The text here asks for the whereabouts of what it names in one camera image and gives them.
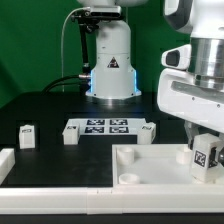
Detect white square tabletop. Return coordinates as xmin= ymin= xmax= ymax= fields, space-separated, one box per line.
xmin=111 ymin=143 xmax=224 ymax=187

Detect black cables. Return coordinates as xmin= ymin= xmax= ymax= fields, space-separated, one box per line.
xmin=42 ymin=74 xmax=88 ymax=93

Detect white tag base sheet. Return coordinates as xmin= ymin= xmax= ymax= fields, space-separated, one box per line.
xmin=65 ymin=118 xmax=146 ymax=135

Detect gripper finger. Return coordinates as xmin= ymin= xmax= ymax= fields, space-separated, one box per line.
xmin=215 ymin=133 xmax=224 ymax=167

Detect black camera on stand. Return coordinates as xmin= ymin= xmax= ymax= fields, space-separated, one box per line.
xmin=71 ymin=6 xmax=122 ymax=24

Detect white cable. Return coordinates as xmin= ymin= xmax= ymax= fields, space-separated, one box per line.
xmin=60 ymin=7 xmax=88 ymax=93

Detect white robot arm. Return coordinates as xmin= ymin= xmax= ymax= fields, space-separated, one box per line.
xmin=78 ymin=0 xmax=224 ymax=133

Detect black camera stand pole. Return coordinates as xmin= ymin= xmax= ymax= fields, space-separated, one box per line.
xmin=79 ymin=24 xmax=91 ymax=94

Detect white U-shaped fence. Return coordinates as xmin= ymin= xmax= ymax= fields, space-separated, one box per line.
xmin=0 ymin=146 xmax=224 ymax=215

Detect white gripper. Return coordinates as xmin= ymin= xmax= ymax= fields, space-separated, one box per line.
xmin=157 ymin=38 xmax=224 ymax=149

